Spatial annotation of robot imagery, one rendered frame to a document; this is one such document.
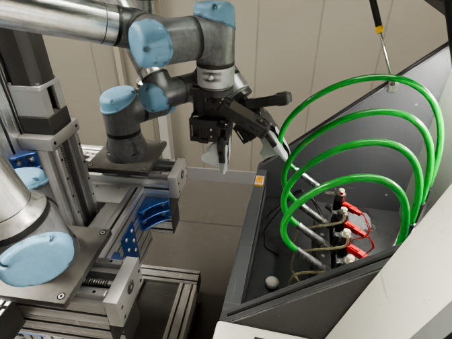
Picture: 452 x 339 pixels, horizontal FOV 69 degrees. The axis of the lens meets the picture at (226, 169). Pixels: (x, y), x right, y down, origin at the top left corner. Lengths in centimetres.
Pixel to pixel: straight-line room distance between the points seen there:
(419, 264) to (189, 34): 49
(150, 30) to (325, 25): 188
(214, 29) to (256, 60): 178
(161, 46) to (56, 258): 40
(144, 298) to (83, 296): 95
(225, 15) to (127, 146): 66
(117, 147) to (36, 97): 35
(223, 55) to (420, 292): 48
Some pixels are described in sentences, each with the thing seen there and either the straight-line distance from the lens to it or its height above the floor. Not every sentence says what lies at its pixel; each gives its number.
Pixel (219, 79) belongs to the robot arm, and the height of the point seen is 144.
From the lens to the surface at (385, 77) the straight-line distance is 80.
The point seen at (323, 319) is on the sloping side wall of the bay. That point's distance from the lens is 72.
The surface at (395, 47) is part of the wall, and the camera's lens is 249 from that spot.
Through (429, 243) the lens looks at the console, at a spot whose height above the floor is 132.
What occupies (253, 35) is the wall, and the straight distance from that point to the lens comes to 237.
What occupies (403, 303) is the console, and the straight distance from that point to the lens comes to 54.
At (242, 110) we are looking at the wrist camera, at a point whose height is 137.
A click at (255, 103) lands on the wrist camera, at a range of 84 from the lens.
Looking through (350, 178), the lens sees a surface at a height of 131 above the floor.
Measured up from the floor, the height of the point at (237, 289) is 95.
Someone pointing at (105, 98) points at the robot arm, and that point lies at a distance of 113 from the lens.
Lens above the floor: 163
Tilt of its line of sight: 33 degrees down
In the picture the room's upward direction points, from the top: straight up
